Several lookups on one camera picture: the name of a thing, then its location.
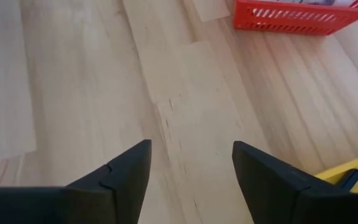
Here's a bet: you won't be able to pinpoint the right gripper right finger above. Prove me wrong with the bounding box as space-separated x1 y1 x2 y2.
232 141 351 224

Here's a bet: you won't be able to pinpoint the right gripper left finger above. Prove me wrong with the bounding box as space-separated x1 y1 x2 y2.
63 139 152 224

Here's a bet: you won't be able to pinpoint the blue disposable razor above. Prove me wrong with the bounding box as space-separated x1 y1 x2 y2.
336 168 358 191

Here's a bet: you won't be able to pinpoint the red plastic basket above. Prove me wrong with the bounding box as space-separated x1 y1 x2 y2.
232 0 358 37

